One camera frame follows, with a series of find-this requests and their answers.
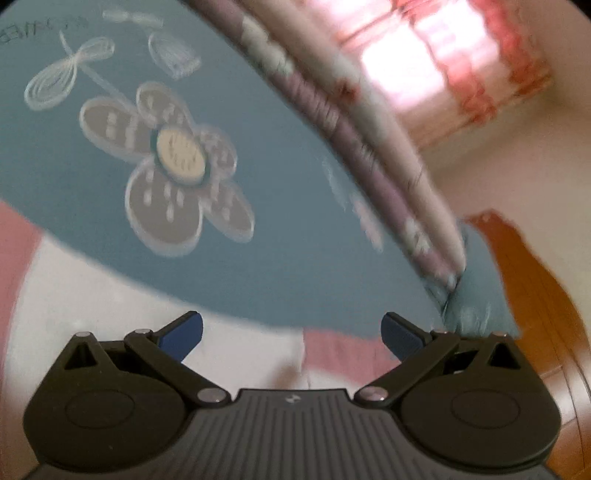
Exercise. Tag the pink floral folded quilt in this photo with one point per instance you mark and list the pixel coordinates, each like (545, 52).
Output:
(369, 152)

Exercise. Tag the pink and white knit sweater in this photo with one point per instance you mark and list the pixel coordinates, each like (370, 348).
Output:
(92, 295)

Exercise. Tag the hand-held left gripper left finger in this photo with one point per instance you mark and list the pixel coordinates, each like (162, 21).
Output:
(182, 334)

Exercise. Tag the red striped curtain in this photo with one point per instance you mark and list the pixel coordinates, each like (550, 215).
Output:
(438, 69)

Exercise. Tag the wooden headboard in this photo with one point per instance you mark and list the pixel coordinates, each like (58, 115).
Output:
(554, 323)

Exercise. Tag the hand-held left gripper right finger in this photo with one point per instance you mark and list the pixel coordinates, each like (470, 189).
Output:
(399, 337)

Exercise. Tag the blue pillow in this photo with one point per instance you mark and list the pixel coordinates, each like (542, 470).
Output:
(480, 304)

